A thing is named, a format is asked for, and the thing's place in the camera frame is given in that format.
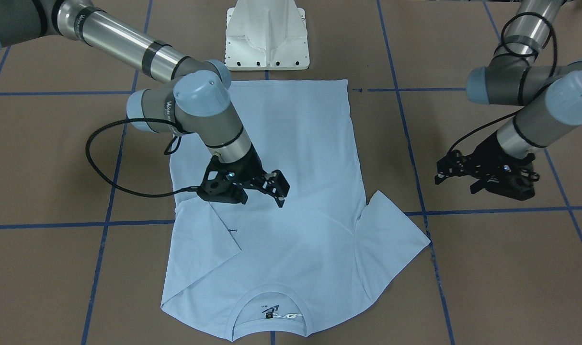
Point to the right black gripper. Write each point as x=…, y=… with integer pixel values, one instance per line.
x=249, y=166

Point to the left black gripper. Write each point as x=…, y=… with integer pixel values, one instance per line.
x=488, y=152

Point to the white camera mast base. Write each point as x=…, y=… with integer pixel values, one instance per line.
x=266, y=35

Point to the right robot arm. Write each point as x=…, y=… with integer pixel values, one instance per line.
x=193, y=96

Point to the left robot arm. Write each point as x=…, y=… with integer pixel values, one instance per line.
x=524, y=72

